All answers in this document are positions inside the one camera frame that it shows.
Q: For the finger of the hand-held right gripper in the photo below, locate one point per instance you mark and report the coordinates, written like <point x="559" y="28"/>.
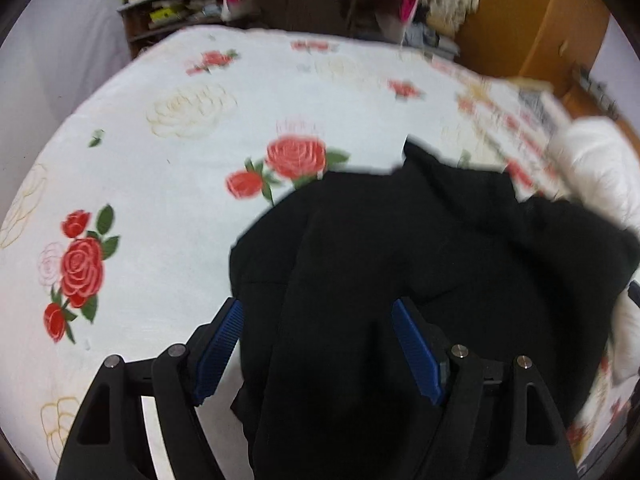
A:
<point x="635" y="294"/>

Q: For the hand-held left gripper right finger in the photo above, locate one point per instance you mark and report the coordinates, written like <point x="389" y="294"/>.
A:
<point x="417" y="355"/>

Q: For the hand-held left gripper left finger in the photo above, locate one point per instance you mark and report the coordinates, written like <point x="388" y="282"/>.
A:
<point x="220" y="350"/>

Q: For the black jacket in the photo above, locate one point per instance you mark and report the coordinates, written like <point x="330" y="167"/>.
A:
<point x="400" y="260"/>

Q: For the pile of clothes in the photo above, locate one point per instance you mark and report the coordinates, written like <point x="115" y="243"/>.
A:
<point x="427" y="35"/>

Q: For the white duvet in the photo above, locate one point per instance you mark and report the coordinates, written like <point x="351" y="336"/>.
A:
<point x="595" y="160"/>

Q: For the white floral bed sheet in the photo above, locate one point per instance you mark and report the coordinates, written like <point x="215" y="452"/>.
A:
<point x="175" y="210"/>

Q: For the wooden headboard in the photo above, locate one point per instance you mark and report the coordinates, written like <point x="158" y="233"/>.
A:
<point x="600" y="95"/>

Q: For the wooden wardrobe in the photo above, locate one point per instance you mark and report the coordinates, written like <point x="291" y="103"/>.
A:
<point x="525" y="25"/>

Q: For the cluttered wooden shelf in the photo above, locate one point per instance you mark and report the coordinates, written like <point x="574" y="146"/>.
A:
<point x="165" y="15"/>

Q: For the wooden desk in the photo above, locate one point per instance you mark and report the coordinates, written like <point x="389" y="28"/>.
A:
<point x="320" y="0"/>

